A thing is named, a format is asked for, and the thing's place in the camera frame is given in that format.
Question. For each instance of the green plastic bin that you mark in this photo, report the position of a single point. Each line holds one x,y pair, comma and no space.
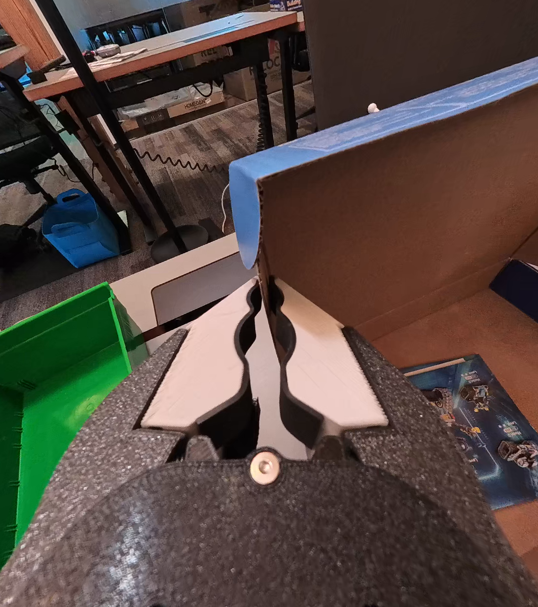
36,427

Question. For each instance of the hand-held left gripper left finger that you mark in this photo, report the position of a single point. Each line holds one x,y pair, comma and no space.
193,374

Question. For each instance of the blue robot kit box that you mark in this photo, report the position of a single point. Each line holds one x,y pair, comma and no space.
392,227
285,4

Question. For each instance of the wooden column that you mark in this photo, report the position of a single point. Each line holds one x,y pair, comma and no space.
22,28

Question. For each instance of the blue felt basket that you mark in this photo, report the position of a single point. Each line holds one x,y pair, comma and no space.
79,232

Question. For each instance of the black office chair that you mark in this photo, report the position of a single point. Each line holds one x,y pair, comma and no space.
8,163

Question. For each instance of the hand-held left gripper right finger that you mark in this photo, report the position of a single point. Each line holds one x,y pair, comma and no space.
335,374

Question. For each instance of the large blue instruction booklet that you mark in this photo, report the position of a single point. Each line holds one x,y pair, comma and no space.
482,427

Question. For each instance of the brown cardboard box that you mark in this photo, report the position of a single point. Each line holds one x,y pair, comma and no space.
195,109
269,76

